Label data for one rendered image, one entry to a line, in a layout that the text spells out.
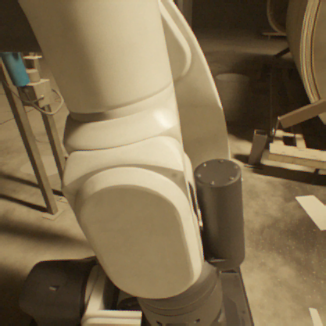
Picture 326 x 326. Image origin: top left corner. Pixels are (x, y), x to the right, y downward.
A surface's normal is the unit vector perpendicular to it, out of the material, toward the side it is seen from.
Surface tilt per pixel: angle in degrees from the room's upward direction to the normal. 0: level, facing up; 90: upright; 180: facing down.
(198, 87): 90
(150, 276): 90
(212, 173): 12
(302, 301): 0
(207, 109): 115
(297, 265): 0
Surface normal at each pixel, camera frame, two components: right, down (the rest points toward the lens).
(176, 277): -0.04, 0.55
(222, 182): -0.21, -0.82
